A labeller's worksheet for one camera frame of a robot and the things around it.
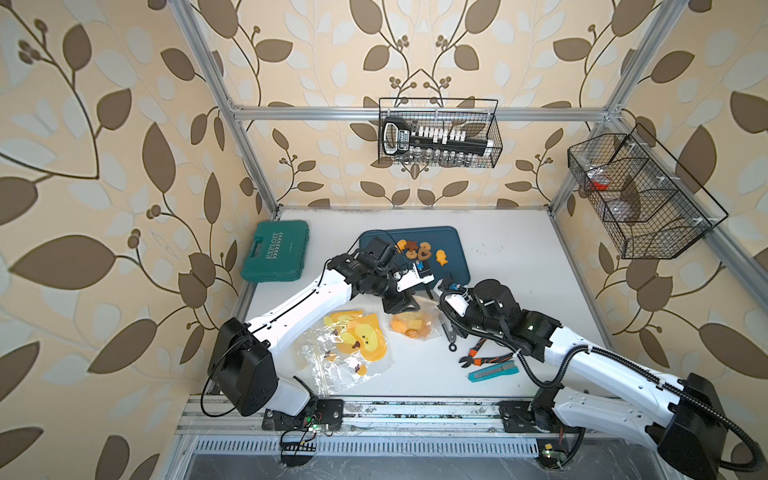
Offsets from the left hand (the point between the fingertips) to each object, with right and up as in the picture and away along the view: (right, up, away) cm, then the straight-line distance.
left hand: (411, 294), depth 77 cm
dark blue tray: (+12, +11, +30) cm, 35 cm away
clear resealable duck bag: (+4, -11, +11) cm, 16 cm away
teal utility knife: (+23, -22, +5) cm, 33 cm away
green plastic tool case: (-45, +10, +25) cm, 53 cm away
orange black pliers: (+17, -20, +6) cm, 27 cm away
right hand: (+8, -3, +1) cm, 9 cm away
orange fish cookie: (+12, +8, +28) cm, 32 cm away
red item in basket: (+54, +29, +6) cm, 61 cm away
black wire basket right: (+59, +22, -4) cm, 63 cm away
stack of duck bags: (-18, -17, +7) cm, 26 cm away
